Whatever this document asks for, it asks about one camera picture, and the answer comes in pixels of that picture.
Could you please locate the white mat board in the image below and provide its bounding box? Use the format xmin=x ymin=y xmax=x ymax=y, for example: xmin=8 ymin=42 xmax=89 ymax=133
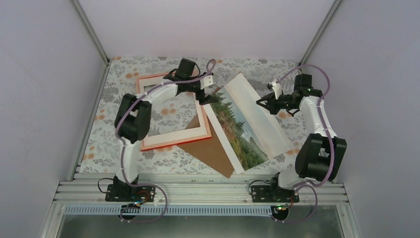
xmin=138 ymin=75 xmax=208 ymax=147

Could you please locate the red picture frame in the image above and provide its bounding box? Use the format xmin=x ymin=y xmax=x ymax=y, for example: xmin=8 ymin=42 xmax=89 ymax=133
xmin=135 ymin=72 xmax=212 ymax=152

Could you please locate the landscape photo print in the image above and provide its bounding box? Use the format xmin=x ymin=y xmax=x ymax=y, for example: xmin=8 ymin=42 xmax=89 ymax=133
xmin=203 ymin=73 xmax=294 ymax=174

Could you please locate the brown backing board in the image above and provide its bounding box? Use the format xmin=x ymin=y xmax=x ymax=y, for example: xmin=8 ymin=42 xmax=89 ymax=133
xmin=178 ymin=87 xmax=235 ymax=179

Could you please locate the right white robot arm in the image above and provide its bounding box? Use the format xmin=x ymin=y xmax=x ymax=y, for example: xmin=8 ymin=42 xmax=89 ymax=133
xmin=256 ymin=74 xmax=347 ymax=202

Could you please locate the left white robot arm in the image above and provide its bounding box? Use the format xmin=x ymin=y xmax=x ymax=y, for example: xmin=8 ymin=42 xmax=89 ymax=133
xmin=113 ymin=59 xmax=217 ymax=201

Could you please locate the floral patterned table mat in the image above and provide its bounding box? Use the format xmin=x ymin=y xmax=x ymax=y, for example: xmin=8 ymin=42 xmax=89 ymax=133
xmin=79 ymin=57 xmax=308 ymax=175

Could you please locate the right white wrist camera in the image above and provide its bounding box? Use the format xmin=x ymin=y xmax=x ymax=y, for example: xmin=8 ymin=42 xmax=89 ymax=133
xmin=267 ymin=80 xmax=283 ymax=100

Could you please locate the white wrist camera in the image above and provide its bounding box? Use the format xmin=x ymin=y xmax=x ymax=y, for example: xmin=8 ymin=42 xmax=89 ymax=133
xmin=200 ymin=75 xmax=214 ymax=89
xmin=267 ymin=80 xmax=283 ymax=100

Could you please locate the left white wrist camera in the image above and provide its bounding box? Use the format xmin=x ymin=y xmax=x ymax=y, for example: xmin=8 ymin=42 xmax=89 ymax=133
xmin=200 ymin=75 xmax=214 ymax=89

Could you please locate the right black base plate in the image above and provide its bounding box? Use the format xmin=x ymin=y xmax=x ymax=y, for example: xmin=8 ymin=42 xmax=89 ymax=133
xmin=251 ymin=185 xmax=300 ymax=203

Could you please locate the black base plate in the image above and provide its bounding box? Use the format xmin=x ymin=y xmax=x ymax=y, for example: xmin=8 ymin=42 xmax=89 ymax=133
xmin=105 ymin=184 xmax=156 ymax=203
xmin=251 ymin=185 xmax=300 ymax=203

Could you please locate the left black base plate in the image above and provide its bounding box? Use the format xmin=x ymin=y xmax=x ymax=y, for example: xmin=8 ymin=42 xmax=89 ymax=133
xmin=105 ymin=184 xmax=156 ymax=203

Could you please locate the aluminium rail base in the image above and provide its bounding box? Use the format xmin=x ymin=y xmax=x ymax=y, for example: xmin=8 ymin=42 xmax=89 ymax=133
xmin=52 ymin=171 xmax=349 ymax=206

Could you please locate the grey slotted cable duct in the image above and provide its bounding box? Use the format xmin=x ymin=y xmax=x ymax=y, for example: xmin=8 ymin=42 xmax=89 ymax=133
xmin=63 ymin=204 xmax=274 ymax=217

